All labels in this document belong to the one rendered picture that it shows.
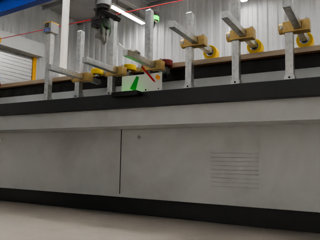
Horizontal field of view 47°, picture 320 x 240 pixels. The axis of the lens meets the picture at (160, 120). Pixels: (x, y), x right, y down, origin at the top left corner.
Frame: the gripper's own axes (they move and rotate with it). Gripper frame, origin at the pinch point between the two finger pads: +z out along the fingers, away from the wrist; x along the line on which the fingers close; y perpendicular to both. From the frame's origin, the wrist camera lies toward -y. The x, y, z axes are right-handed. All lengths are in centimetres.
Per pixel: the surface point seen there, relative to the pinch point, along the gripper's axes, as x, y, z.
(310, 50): -31, -100, 8
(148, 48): -14.8, -18.6, 1.6
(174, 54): -771, 332, -237
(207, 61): -32, -47, 8
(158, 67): -13.9, -25.9, 13.3
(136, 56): 4.5, -23.0, 11.9
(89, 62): 9.5, 2.1, 13.4
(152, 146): -37, -10, 55
